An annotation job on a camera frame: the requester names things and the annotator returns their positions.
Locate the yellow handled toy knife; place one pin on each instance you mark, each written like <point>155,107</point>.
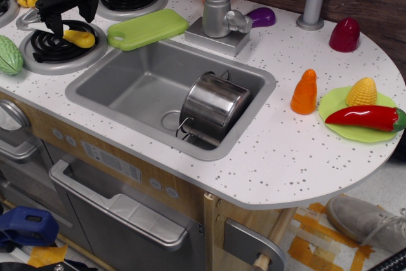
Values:
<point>79,38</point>

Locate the green plastic cutting board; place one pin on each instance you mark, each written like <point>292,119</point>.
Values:
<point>147,29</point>

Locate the silver stove knob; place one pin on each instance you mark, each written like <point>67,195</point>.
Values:
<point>25,21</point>

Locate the front black stove burner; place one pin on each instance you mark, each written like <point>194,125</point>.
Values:
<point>44,54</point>

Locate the left edge stove burner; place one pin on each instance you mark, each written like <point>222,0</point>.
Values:
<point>9,10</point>

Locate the green toy bitter gourd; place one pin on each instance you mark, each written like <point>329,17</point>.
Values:
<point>11,58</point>

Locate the grey toy sink basin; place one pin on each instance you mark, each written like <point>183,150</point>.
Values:
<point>145,88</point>

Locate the silver toy faucet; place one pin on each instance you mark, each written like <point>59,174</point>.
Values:
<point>221,28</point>

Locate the stainless steel pot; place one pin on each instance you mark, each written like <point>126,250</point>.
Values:
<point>212,107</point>

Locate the grey toy oven door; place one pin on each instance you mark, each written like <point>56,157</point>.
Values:
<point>25,165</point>

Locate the purple toy eggplant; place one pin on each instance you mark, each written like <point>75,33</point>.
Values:
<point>262,17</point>

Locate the blue plastic clamp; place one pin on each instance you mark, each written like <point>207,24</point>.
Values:
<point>28,227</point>

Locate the grey toy dishwasher door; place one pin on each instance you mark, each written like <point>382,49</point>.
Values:
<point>125,228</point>

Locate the orange toy carrot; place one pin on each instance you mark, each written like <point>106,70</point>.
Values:
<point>304,99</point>

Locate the dark red toy vegetable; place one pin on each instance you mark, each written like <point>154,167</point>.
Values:
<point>346,36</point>

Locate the yellow toy corn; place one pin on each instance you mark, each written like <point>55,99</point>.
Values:
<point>363,92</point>

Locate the red toy chili pepper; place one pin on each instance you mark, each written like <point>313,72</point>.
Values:
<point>382,118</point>

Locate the grey suede shoe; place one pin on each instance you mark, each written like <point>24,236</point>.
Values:
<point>367,224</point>

